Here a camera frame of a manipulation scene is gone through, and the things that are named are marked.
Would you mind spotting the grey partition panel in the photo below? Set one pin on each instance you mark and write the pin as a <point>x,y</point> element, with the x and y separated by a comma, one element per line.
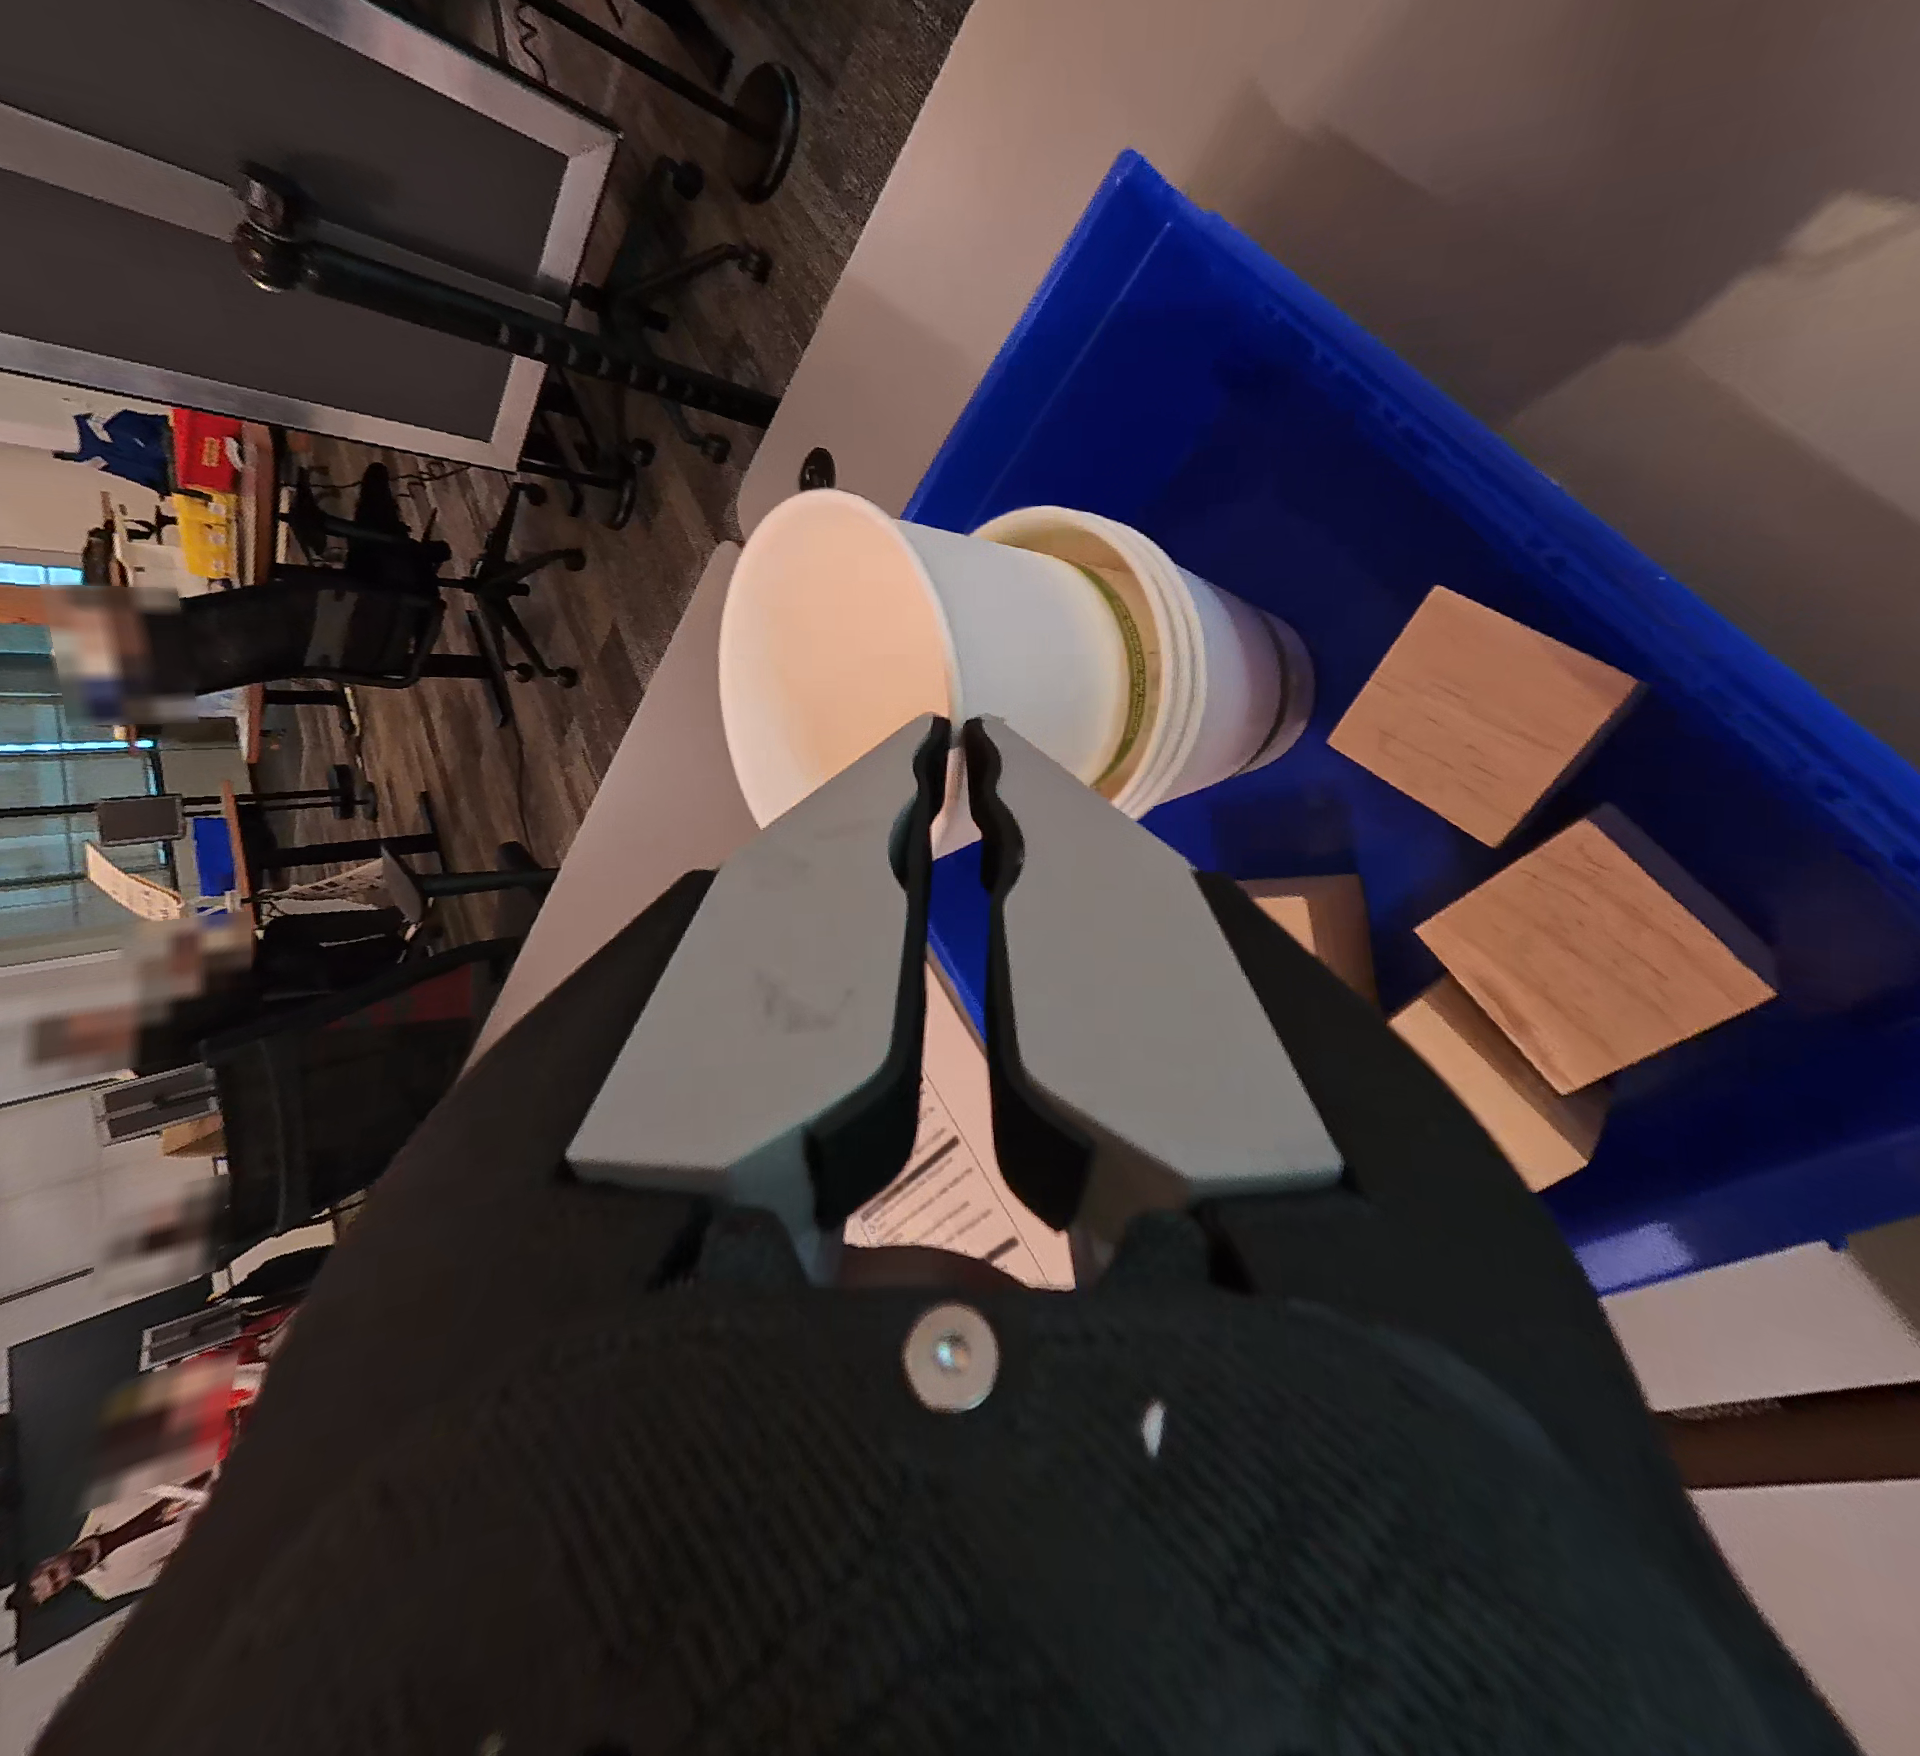
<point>150,31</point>

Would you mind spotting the black office chair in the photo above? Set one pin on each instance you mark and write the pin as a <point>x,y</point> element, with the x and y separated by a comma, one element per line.
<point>329,616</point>

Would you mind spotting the printed desk sheet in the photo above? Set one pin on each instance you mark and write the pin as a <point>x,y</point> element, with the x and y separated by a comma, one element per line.
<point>938,1185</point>

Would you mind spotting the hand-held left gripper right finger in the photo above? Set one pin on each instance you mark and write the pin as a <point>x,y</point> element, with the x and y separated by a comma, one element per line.
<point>1156,1020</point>

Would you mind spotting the white paper cup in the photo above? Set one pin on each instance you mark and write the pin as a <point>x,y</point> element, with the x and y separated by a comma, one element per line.
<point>839,632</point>
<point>1049,528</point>
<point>1185,675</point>
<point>1253,692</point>

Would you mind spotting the black tripod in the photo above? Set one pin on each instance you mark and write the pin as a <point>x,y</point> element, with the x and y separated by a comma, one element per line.
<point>451,292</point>

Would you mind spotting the blue plastic bin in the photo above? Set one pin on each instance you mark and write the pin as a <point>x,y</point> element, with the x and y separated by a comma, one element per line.
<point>1349,466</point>

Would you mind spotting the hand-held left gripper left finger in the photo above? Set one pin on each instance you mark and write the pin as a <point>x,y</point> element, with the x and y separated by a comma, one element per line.
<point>750,1007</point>

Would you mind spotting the wooden cube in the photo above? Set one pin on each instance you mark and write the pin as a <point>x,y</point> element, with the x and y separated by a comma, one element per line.
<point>1590,954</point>
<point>1485,1095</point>
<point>1477,714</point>
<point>1320,931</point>

